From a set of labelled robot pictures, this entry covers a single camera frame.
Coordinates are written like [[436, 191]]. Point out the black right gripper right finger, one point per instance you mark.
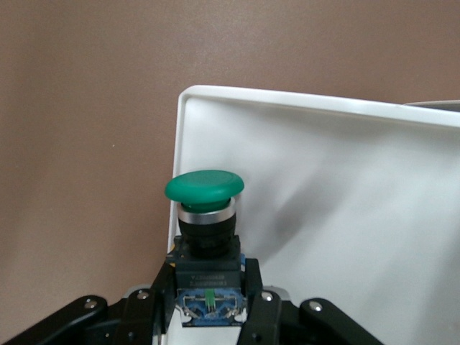
[[264, 320]]

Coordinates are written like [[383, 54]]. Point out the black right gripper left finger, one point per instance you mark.
[[140, 316]]

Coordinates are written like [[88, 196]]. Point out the green mushroom push button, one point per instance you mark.
[[205, 187]]

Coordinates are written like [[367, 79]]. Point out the white plastic drawer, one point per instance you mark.
[[323, 179]]

